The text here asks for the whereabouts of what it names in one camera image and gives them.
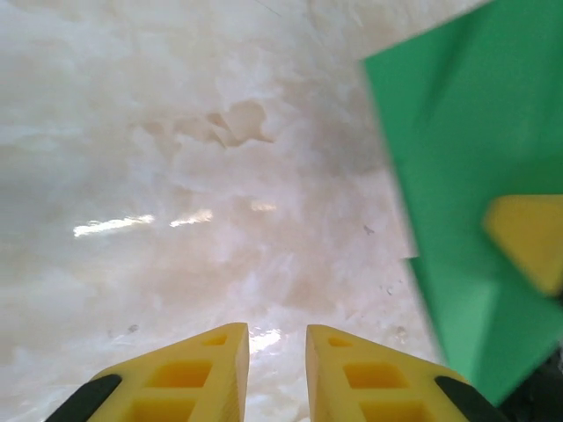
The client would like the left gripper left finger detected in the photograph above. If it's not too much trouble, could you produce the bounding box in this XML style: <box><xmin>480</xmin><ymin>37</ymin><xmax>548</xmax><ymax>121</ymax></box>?
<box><xmin>43</xmin><ymin>323</ymin><xmax>251</xmax><ymax>422</ymax></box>

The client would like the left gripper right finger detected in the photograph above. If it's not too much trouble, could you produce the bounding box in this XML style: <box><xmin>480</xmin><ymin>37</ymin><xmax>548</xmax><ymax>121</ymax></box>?
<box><xmin>305</xmin><ymin>324</ymin><xmax>512</xmax><ymax>422</ymax></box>

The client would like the green paper sheet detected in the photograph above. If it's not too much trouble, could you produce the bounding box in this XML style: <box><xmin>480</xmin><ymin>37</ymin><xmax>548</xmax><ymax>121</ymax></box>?
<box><xmin>359</xmin><ymin>0</ymin><xmax>563</xmax><ymax>408</ymax></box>

